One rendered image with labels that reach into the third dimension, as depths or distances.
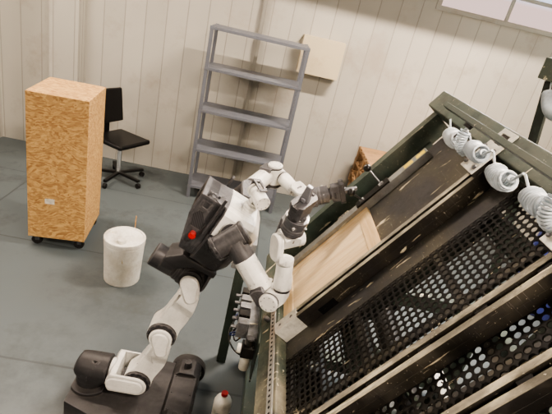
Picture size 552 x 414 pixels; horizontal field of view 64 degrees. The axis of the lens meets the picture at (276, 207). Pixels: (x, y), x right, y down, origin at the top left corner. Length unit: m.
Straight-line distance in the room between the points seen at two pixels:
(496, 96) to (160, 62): 3.83
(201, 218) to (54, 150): 1.98
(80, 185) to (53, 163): 0.24
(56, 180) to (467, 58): 4.33
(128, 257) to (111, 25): 2.90
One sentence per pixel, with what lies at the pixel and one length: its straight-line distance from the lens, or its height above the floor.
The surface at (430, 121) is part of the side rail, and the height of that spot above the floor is 1.79.
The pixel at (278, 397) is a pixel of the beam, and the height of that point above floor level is 0.90.
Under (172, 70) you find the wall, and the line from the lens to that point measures 5.36.
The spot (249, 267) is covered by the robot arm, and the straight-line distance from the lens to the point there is 1.72.
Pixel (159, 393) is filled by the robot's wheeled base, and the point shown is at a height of 0.17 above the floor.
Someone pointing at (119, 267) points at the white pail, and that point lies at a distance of 3.48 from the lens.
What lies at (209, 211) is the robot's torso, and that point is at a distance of 1.83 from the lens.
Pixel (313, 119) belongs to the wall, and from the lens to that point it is 5.34.
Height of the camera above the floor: 2.18
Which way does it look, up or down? 25 degrees down
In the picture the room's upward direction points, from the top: 14 degrees clockwise
